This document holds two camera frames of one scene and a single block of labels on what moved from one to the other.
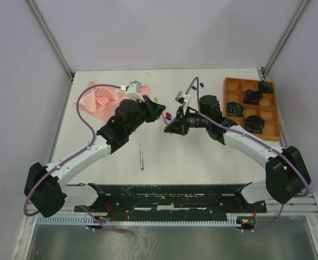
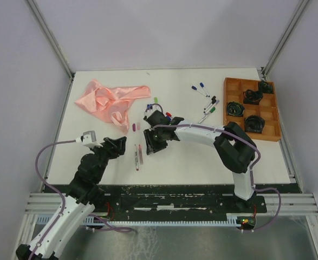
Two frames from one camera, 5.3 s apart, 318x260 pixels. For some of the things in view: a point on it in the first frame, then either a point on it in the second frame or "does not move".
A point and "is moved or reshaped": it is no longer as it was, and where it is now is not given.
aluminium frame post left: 50,38 does not move
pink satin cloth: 101,101 does not move
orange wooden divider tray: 245,104 does not move
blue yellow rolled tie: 235,109 does not move
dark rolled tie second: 252,97 does not move
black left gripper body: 142,108 -> 104,153
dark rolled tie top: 265,87 does not move
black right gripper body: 182,112 -> 156,135
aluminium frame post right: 285,37 does not move
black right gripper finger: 176,118 -> 159,145
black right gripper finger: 175,127 -> 149,149
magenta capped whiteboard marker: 142,157 -> 136,158
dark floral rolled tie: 254,123 does not move
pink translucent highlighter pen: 164,121 is moved or reshaped
